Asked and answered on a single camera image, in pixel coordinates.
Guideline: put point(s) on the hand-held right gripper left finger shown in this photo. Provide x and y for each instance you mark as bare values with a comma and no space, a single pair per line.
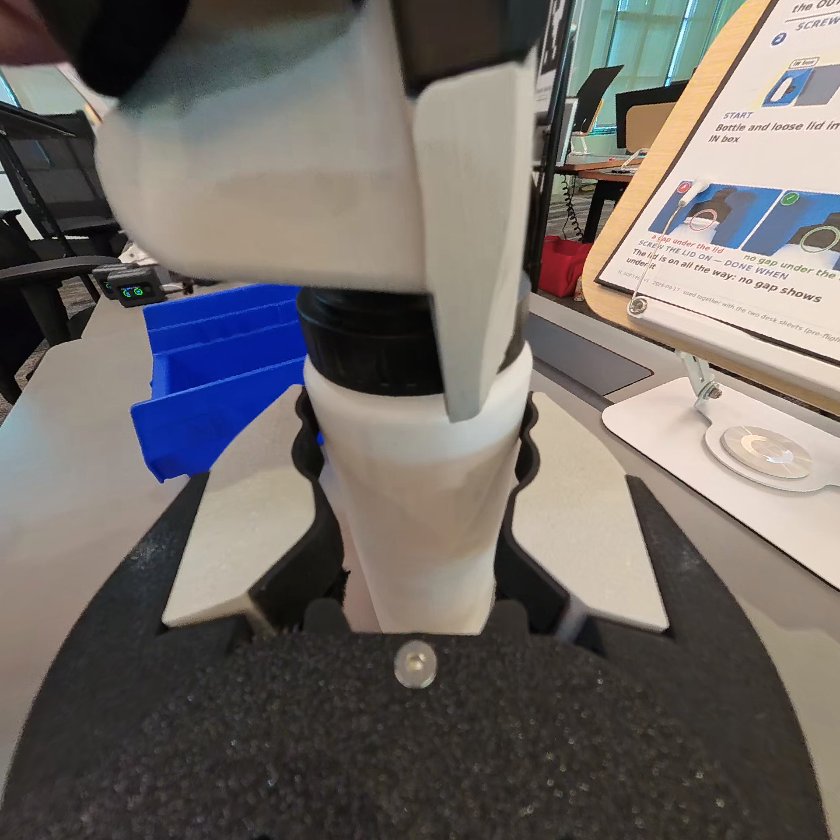
243,525

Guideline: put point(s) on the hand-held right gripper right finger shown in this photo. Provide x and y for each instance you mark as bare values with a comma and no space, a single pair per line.
584,525

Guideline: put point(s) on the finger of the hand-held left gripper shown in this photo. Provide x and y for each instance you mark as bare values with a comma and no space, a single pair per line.
479,229

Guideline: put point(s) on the blue plastic bin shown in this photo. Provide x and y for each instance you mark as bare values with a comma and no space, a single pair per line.
216,387

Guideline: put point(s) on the black bottle lid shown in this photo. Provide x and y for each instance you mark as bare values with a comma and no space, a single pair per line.
367,341

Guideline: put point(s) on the white plastic bottle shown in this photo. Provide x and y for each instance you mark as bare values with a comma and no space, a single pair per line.
420,492

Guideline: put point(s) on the red bag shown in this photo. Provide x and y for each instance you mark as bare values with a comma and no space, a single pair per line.
564,266

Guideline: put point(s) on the wooden instruction board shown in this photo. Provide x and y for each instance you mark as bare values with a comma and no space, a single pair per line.
630,216

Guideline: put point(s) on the black battery charger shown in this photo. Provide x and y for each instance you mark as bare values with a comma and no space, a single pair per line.
131,285

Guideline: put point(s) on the black mesh office chair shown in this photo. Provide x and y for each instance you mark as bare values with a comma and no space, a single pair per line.
65,177

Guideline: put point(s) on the black marker banner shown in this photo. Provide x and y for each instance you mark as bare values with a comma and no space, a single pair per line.
554,39

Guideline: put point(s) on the black monitor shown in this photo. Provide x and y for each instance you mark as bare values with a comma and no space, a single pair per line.
646,95

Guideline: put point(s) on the printed instruction sheet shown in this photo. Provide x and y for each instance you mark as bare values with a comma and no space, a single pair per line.
754,164

